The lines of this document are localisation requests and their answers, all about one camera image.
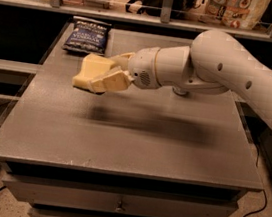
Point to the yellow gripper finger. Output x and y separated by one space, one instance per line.
122 60
115 79

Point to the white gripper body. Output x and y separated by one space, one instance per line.
142 66

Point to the yellow sponge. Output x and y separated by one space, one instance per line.
92 66

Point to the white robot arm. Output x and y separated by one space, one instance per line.
213 63

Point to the blue chip bag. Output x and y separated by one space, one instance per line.
88 36

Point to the black bag on shelf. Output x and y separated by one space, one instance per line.
176 8

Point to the colourful snack bag on shelf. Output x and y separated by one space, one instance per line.
238 14

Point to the silver blue drink can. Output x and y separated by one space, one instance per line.
180 92

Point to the grey drawer cabinet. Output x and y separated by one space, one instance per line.
69 153

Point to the grey metal shelf rack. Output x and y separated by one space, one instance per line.
163 21

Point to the upper drawer knob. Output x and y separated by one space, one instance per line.
119 208

